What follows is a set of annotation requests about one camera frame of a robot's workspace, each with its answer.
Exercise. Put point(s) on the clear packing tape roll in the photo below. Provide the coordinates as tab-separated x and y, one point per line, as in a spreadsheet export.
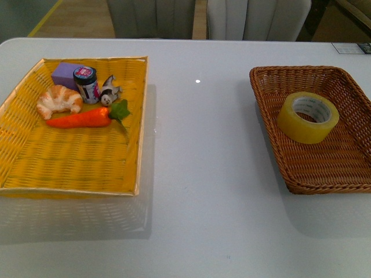
307	118

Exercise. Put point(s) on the purple block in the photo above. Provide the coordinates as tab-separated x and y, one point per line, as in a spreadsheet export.
64	75

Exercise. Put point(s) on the grey chair left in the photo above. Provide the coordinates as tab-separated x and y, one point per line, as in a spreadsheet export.
152	19

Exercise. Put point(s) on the small dark jar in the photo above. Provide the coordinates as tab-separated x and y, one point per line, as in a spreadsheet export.
86	80

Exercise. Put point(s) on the brown wicker basket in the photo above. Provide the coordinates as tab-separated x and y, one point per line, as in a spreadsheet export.
341	162

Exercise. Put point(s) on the grey chair right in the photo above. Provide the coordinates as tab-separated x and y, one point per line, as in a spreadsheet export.
256	20

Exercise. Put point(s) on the toy croissant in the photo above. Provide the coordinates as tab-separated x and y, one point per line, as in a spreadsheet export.
58	98

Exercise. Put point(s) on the orange toy carrot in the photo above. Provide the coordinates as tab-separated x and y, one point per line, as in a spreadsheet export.
98	117

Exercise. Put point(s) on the table label sticker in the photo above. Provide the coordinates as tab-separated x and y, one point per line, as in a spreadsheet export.
352	48

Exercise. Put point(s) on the grey chair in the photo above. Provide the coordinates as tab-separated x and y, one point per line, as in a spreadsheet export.
152	19
256	20

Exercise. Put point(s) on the panda figurine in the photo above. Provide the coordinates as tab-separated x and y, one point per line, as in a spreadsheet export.
109	92

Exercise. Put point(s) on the yellow woven basket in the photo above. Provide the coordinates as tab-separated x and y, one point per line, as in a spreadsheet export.
41	161

